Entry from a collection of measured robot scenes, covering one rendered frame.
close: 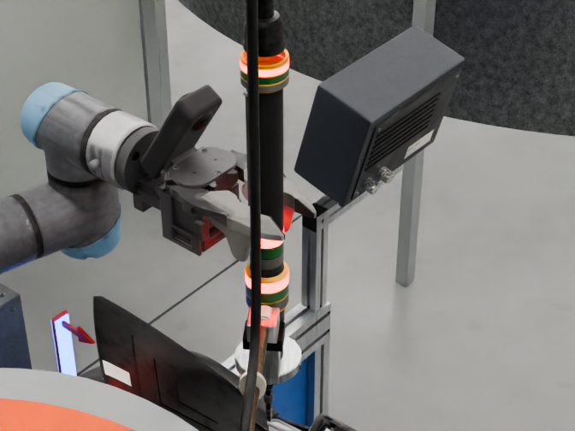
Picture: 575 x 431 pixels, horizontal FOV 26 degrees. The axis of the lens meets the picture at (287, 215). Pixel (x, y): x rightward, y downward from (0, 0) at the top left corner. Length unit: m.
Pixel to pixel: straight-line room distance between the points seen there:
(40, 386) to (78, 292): 3.14
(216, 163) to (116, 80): 2.48
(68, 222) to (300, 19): 2.00
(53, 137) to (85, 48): 2.24
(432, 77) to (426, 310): 1.51
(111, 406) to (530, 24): 2.70
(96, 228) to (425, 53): 0.82
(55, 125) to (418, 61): 0.84
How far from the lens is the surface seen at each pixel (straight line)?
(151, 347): 1.22
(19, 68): 3.43
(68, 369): 1.65
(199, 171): 1.22
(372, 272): 3.55
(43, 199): 1.37
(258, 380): 1.15
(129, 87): 3.75
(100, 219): 1.39
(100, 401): 0.38
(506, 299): 3.50
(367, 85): 1.94
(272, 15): 1.08
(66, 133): 1.32
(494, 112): 3.17
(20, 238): 1.35
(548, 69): 3.09
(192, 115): 1.17
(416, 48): 2.05
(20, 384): 0.38
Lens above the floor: 2.22
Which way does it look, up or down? 36 degrees down
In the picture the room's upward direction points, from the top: straight up
